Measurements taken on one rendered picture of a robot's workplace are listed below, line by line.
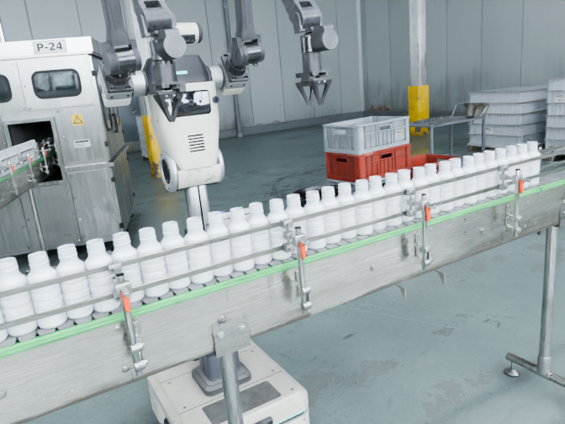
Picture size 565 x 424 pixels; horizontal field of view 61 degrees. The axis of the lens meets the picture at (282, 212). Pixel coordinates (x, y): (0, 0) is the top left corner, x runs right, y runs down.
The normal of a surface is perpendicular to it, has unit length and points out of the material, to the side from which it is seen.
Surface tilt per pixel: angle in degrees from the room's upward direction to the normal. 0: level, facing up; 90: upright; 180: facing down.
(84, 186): 90
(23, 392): 90
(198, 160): 90
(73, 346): 90
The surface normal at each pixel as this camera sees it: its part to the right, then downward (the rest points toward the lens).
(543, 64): -0.86, 0.21
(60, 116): 0.22, 0.24
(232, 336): 0.51, 0.18
